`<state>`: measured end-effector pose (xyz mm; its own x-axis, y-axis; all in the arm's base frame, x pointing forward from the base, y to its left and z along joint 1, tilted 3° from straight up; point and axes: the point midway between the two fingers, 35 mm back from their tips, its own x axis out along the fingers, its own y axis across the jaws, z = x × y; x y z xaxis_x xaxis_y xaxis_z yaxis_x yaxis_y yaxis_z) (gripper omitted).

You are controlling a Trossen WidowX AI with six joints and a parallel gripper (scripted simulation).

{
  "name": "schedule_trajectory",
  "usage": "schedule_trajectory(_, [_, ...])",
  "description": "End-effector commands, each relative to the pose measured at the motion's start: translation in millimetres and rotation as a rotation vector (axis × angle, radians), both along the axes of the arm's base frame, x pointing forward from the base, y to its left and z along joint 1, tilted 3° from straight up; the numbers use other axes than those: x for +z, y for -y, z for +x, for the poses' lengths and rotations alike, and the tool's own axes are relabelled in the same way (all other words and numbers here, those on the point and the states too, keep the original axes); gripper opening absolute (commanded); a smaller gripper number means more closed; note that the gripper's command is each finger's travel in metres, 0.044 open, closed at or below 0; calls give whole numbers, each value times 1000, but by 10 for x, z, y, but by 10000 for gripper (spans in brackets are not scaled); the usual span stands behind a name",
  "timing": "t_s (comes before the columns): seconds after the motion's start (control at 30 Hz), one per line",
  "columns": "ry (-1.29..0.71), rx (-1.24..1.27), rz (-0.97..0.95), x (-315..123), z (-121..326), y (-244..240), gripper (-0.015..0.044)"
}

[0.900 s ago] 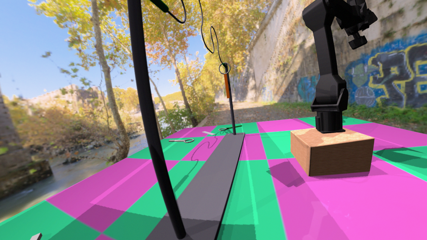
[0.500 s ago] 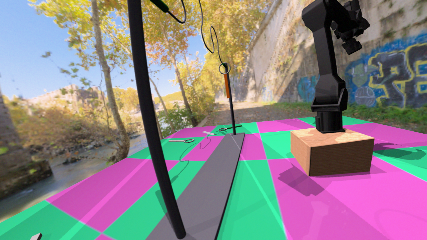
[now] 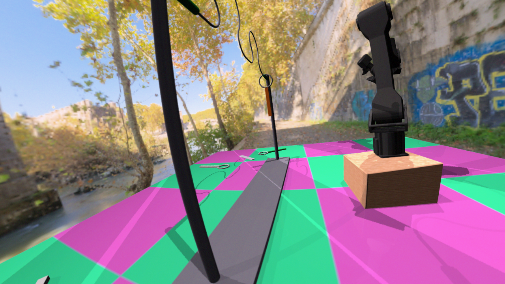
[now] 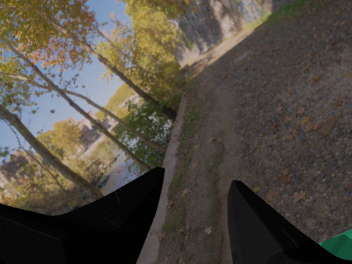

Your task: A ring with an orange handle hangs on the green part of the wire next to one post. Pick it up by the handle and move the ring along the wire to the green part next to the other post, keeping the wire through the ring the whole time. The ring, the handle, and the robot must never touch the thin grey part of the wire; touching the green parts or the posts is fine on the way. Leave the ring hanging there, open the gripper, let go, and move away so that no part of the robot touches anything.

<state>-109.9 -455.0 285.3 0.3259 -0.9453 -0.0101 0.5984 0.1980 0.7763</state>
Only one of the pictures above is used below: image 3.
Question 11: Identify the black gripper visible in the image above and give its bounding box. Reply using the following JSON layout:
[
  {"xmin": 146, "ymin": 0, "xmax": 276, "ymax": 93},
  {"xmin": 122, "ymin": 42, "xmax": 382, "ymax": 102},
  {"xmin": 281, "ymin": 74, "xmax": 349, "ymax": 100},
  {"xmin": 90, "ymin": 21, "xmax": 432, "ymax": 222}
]
[{"xmin": 357, "ymin": 54, "xmax": 376, "ymax": 84}]

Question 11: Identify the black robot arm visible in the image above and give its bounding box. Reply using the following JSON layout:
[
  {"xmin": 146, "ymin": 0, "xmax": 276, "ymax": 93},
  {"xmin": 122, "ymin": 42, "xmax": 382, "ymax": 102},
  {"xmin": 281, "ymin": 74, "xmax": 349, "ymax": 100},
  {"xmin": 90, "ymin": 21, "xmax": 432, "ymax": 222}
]
[{"xmin": 356, "ymin": 1, "xmax": 408, "ymax": 158}]

